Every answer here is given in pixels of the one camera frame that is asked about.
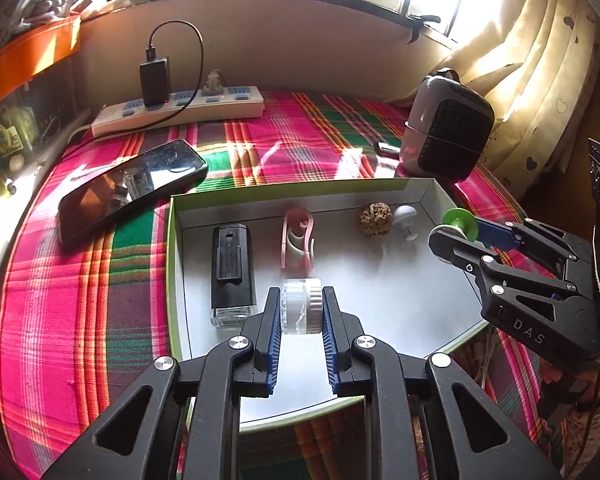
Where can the white green suction disc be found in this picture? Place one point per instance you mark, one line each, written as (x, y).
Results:
(455, 220)

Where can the pink green plaid tablecloth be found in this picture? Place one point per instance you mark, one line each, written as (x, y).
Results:
(80, 300)

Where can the black window latch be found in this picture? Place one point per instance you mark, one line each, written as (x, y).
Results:
(420, 22)

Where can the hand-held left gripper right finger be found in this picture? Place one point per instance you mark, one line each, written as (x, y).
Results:
(331, 340)

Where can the green cardboard box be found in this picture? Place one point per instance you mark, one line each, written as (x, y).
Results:
(380, 300)

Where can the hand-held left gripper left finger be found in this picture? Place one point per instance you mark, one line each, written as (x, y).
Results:
(275, 340)

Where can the cream heart-print curtain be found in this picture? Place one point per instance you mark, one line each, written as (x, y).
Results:
(540, 85)

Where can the small clear jar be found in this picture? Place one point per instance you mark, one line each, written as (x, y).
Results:
(300, 305)

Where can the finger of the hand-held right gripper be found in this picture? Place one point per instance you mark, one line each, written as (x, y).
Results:
(495, 235)
(460, 255)

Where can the orange plastic tray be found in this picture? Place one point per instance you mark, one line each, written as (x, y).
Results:
(25, 55)

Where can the black smartphone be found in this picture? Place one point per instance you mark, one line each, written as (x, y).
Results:
(130, 185)

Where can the small white adapter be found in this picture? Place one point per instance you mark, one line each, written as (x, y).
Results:
(212, 87)

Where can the pale pink clip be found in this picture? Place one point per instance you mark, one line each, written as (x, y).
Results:
(297, 220)

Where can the black charger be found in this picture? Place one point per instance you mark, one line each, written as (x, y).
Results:
(155, 82)

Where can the small grey black heater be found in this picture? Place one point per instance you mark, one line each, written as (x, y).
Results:
(455, 130)

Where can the white power strip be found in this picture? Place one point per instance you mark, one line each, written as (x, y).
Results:
(230, 107)

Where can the black bike light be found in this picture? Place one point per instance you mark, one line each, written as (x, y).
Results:
(232, 260)

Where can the grey round knob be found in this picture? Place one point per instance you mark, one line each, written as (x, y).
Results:
(404, 214)

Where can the brown walnut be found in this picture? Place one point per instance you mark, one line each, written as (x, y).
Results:
(375, 217)

